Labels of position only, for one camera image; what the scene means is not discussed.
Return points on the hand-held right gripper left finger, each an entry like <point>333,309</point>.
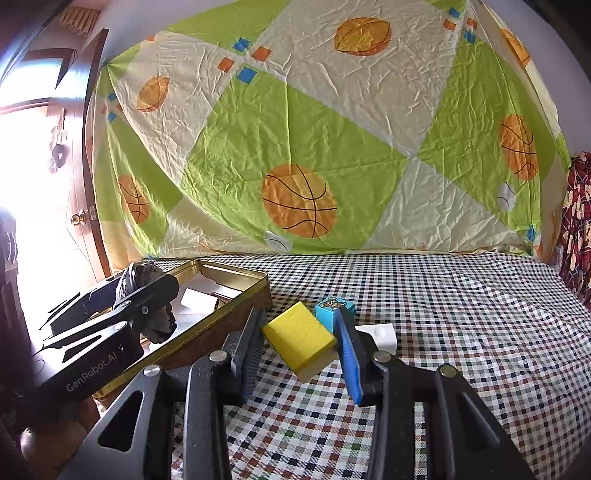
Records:
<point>251,362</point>

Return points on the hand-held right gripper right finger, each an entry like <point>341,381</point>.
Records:
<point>353,369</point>

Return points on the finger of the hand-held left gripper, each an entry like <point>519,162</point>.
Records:
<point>83,309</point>
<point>147,297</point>

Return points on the dark grey doll figure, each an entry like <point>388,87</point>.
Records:
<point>157,325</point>

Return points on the gold rectangular tin box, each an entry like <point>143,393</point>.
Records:
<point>207,341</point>

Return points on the yellow and white sponge block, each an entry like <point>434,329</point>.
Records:
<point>300,337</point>

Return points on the person's left hand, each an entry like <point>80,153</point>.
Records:
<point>60,438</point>

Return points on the white rectangular block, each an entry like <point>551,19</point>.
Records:
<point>381,336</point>

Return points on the white paper sheet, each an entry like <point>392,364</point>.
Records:
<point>198,302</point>

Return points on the blue picture block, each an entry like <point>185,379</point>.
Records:
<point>328,308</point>

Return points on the checked bedsheet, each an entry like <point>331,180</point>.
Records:
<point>461,346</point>

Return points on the hanging door ornament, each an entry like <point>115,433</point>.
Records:
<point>59,147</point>

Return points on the brown wooden door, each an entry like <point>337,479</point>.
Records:
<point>69,92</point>

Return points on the ball printed green sheet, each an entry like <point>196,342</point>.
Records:
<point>323,138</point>

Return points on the red plaid printed cloth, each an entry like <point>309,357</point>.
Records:
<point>577,230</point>

